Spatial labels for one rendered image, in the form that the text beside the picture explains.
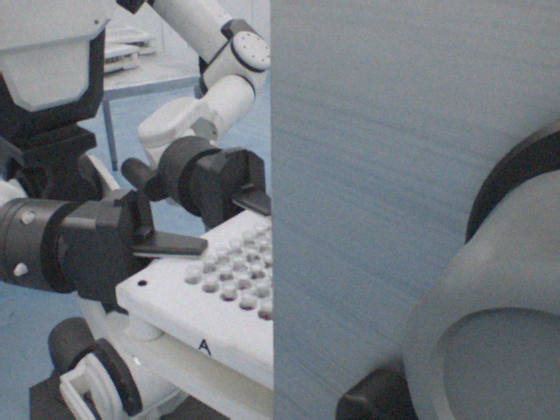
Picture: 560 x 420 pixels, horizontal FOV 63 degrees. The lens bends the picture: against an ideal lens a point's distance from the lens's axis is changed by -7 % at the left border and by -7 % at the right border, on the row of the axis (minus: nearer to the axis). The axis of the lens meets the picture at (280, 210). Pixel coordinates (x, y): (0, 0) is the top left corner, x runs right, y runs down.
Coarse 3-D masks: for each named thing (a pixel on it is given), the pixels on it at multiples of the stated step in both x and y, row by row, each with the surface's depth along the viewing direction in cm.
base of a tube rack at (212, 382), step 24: (168, 336) 38; (144, 360) 37; (168, 360) 36; (192, 360) 36; (216, 360) 36; (192, 384) 35; (216, 384) 34; (240, 384) 34; (216, 408) 34; (240, 408) 33; (264, 408) 32
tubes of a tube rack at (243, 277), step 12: (264, 240) 42; (252, 252) 39; (264, 252) 39; (228, 264) 38; (240, 264) 38; (252, 264) 38; (264, 264) 38; (228, 276) 37; (240, 276) 37; (252, 276) 38; (264, 276) 38; (240, 288) 36; (264, 288) 35
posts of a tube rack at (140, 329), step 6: (132, 318) 37; (138, 318) 36; (132, 324) 37; (138, 324) 37; (144, 324) 37; (150, 324) 37; (132, 330) 37; (138, 330) 37; (144, 330) 37; (150, 330) 37; (156, 330) 37; (162, 330) 38; (138, 336) 37; (144, 336) 37; (150, 336) 37; (156, 336) 37
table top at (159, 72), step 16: (144, 64) 169; (160, 64) 168; (176, 64) 167; (192, 64) 167; (112, 80) 147; (128, 80) 146; (144, 80) 146; (160, 80) 145; (176, 80) 148; (192, 80) 151; (112, 96) 138; (128, 96) 141
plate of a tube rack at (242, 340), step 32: (224, 224) 46; (128, 288) 36; (160, 288) 36; (192, 288) 36; (160, 320) 34; (192, 320) 33; (224, 320) 33; (256, 320) 33; (224, 352) 31; (256, 352) 30
